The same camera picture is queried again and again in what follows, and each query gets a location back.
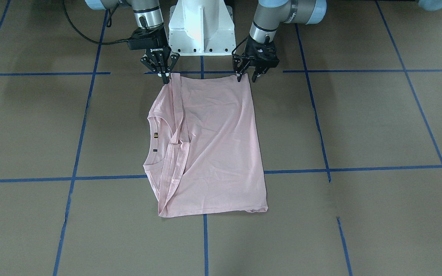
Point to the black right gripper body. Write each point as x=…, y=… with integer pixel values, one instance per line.
x=159, y=46

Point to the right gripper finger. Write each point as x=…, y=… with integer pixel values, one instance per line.
x=171, y=62
x=156, y=68

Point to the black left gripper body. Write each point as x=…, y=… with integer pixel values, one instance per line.
x=248, y=63

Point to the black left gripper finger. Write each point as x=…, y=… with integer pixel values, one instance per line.
x=258, y=72
x=240, y=71

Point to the pink Snoopy t-shirt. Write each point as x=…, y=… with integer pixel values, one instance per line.
x=204, y=155

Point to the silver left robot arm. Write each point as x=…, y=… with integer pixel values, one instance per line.
x=270, y=13

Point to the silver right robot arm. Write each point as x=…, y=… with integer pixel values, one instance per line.
x=147, y=13

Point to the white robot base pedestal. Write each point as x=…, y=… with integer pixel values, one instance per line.
x=201, y=28

